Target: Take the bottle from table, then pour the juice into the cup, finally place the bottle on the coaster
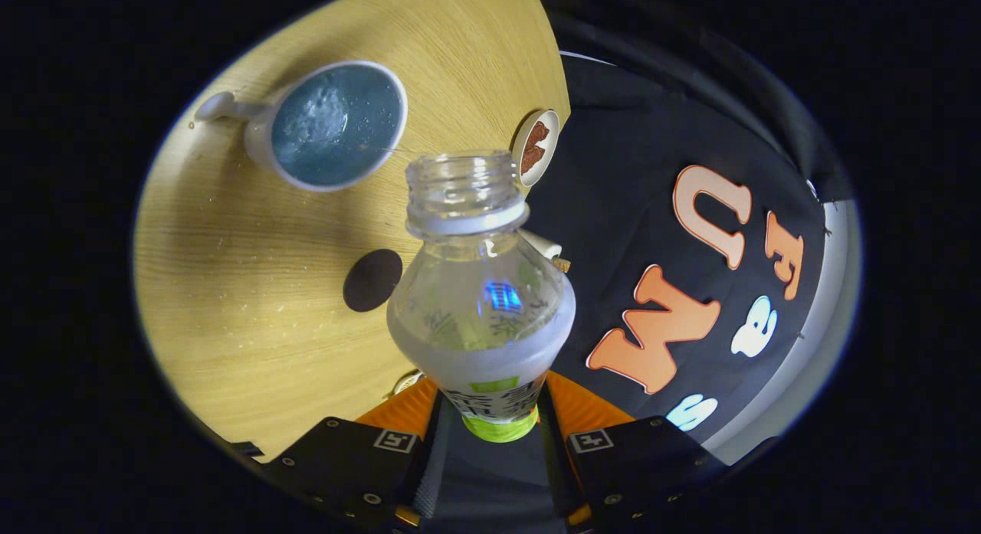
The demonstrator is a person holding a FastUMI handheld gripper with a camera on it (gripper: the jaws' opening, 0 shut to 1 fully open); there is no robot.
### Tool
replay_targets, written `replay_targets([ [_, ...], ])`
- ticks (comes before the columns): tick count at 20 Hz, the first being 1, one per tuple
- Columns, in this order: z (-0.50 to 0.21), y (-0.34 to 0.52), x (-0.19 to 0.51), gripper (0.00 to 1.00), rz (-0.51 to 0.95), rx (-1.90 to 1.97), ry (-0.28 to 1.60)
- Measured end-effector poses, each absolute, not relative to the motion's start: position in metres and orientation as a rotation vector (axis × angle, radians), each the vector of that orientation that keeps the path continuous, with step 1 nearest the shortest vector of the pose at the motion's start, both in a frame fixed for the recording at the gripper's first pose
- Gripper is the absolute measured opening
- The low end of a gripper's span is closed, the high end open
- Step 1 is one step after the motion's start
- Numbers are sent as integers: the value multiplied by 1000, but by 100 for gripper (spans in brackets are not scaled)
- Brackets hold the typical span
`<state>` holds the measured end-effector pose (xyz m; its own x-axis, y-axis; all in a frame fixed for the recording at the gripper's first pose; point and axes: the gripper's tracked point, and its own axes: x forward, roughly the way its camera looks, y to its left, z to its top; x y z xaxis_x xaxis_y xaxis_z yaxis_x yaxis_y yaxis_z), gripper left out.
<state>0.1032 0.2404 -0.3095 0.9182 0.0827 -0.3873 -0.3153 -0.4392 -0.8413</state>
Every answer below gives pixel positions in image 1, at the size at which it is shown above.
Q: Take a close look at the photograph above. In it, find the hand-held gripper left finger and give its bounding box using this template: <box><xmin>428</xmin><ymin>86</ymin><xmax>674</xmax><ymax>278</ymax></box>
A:
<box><xmin>263</xmin><ymin>377</ymin><xmax>453</xmax><ymax>531</ymax></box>

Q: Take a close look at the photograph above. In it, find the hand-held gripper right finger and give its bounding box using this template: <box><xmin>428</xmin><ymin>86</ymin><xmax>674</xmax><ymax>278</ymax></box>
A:
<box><xmin>539</xmin><ymin>369</ymin><xmax>729</xmax><ymax>531</ymax></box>

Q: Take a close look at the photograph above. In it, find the clear juice bottle green label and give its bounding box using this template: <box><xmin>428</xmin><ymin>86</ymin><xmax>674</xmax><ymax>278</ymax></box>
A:
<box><xmin>386</xmin><ymin>149</ymin><xmax>576</xmax><ymax>444</ymax></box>

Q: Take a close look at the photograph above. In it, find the dark round coaster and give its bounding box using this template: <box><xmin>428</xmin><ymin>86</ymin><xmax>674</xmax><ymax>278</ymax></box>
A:
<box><xmin>343</xmin><ymin>248</ymin><xmax>404</xmax><ymax>313</ymax></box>

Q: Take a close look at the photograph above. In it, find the white cup with handle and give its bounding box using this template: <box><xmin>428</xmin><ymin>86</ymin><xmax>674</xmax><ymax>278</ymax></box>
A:
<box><xmin>195</xmin><ymin>60</ymin><xmax>408</xmax><ymax>193</ymax></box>

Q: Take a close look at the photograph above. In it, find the white power plug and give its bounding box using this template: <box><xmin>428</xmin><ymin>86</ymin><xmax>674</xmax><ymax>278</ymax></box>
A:
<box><xmin>520</xmin><ymin>229</ymin><xmax>572</xmax><ymax>273</ymax></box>

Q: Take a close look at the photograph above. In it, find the wooden table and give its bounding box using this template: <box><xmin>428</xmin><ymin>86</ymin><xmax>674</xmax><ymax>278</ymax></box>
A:
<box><xmin>132</xmin><ymin>0</ymin><xmax>572</xmax><ymax>464</ymax></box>

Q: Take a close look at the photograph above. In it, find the white oval plate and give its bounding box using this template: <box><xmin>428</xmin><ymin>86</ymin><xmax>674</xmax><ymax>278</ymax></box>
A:
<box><xmin>511</xmin><ymin>109</ymin><xmax>560</xmax><ymax>188</ymax></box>

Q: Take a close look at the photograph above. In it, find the black backdrop cloth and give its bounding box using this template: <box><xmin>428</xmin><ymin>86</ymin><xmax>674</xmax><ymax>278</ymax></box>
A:
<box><xmin>429</xmin><ymin>0</ymin><xmax>855</xmax><ymax>531</ymax></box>

